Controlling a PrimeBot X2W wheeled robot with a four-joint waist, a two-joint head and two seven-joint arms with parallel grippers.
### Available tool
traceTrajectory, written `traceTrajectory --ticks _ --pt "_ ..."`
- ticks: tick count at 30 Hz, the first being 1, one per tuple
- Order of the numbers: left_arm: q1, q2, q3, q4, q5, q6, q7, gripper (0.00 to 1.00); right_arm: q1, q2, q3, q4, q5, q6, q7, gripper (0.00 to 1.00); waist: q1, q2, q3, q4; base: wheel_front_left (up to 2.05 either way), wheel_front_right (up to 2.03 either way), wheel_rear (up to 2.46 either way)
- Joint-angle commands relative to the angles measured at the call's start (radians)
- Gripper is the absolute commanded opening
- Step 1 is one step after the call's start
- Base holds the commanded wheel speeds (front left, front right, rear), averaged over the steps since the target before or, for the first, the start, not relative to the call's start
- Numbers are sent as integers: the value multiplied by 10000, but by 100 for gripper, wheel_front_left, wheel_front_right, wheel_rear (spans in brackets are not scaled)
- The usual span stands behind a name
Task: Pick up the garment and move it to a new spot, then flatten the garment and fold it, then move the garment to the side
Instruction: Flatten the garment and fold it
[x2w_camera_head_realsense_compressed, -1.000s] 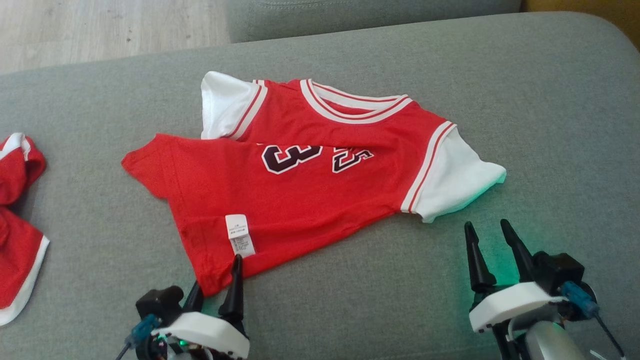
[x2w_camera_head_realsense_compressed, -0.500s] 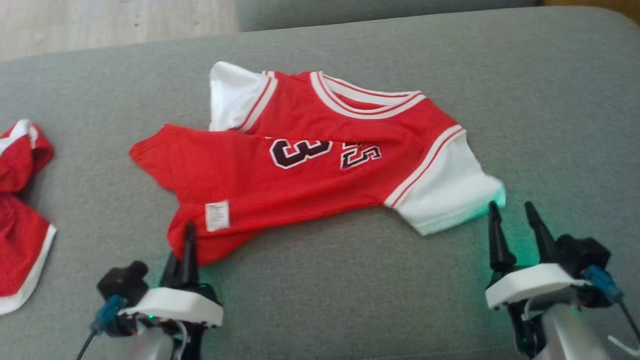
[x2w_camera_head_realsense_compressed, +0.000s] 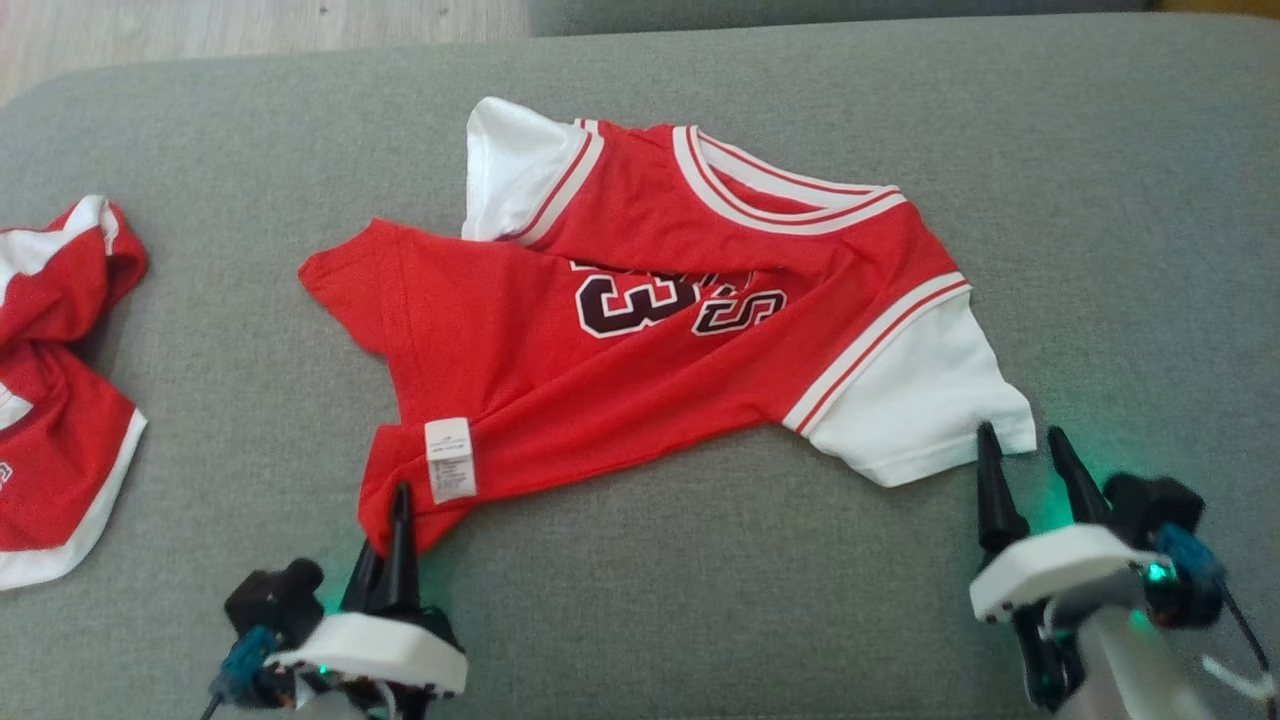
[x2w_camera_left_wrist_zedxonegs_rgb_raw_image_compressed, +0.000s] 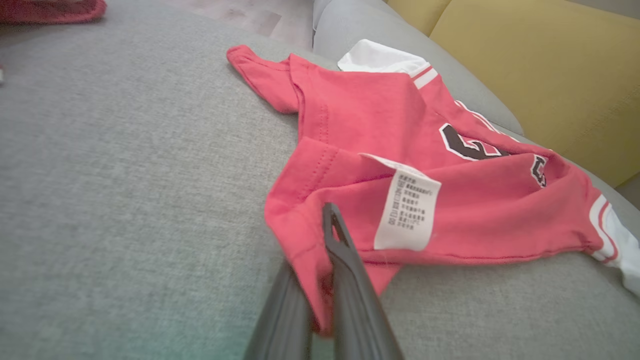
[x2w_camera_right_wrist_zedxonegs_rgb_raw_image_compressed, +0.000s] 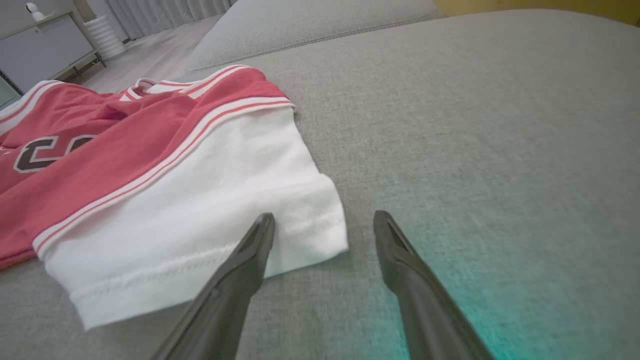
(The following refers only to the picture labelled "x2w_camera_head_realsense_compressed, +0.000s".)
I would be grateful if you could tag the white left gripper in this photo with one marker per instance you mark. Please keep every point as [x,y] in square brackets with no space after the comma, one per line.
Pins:
[370,650]

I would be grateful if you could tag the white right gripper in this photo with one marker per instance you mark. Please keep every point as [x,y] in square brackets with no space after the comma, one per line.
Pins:
[1050,570]

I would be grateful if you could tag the red white basketball jersey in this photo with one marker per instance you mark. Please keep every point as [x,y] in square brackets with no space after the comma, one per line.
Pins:
[620,400]

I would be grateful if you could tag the red shorts with white trim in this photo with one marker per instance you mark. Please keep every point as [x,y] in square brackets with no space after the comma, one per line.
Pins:
[60,450]

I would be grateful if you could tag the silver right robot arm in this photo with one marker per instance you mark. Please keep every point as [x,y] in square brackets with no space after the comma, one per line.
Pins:
[1130,670]

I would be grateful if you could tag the large grey sofa seat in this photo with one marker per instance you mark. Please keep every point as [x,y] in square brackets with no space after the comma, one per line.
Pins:
[700,600]

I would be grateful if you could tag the yellow furniture panel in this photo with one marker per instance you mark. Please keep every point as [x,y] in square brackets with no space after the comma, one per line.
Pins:
[1220,5]

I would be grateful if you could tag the grey sofa cushion with seam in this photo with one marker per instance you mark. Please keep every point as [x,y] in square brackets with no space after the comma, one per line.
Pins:
[800,12]

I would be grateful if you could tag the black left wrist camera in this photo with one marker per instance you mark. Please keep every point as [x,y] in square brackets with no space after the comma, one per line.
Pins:
[275,600]

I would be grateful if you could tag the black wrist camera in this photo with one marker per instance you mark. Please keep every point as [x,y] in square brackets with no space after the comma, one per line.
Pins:
[275,600]
[1155,505]

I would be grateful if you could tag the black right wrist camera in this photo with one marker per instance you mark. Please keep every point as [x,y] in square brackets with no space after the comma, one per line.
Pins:
[1155,505]

